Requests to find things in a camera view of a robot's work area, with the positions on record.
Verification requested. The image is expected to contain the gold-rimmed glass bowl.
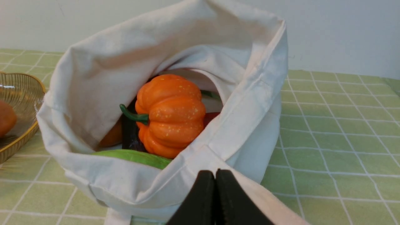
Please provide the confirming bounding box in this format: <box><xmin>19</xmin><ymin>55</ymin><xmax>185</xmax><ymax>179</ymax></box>
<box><xmin>0</xmin><ymin>71</ymin><xmax>46</xmax><ymax>163</ymax></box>

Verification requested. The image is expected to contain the orange carrot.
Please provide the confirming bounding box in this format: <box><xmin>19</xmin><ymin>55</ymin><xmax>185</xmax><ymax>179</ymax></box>
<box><xmin>98</xmin><ymin>119</ymin><xmax>123</xmax><ymax>148</ymax></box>

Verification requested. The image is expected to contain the green checkered tablecloth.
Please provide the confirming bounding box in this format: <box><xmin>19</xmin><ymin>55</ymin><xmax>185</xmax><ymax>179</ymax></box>
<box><xmin>0</xmin><ymin>48</ymin><xmax>400</xmax><ymax>225</ymax></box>

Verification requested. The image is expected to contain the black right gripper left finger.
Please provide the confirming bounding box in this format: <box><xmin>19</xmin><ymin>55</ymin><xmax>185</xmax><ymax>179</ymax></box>
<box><xmin>166</xmin><ymin>170</ymin><xmax>215</xmax><ymax>225</ymax></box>

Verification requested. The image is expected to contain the brown potato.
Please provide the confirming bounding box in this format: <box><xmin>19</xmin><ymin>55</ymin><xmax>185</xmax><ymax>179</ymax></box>
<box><xmin>0</xmin><ymin>100</ymin><xmax>17</xmax><ymax>138</ymax></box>

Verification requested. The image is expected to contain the red bell pepper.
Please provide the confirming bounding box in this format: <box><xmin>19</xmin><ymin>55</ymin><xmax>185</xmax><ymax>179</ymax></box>
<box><xmin>203</xmin><ymin>112</ymin><xmax>220</xmax><ymax>127</ymax></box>

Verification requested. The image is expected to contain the orange toy pumpkin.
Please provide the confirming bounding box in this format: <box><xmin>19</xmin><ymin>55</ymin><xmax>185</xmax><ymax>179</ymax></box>
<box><xmin>120</xmin><ymin>74</ymin><xmax>206</xmax><ymax>159</ymax></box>

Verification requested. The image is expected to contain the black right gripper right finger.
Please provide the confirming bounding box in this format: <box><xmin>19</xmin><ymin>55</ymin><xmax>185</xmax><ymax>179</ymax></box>
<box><xmin>215</xmin><ymin>169</ymin><xmax>274</xmax><ymax>225</ymax></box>

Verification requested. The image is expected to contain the green cucumber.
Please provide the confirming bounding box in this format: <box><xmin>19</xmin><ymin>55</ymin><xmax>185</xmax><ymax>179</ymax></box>
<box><xmin>92</xmin><ymin>149</ymin><xmax>172</xmax><ymax>170</ymax></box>

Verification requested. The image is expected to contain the dark purple eggplant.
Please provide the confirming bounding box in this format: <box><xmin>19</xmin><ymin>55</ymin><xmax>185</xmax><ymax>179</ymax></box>
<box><xmin>121</xmin><ymin>98</ymin><xmax>148</xmax><ymax>153</ymax></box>

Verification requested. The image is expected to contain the white canvas tote bag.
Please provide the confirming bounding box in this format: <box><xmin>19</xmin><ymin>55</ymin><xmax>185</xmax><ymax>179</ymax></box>
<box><xmin>37</xmin><ymin>0</ymin><xmax>307</xmax><ymax>225</ymax></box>

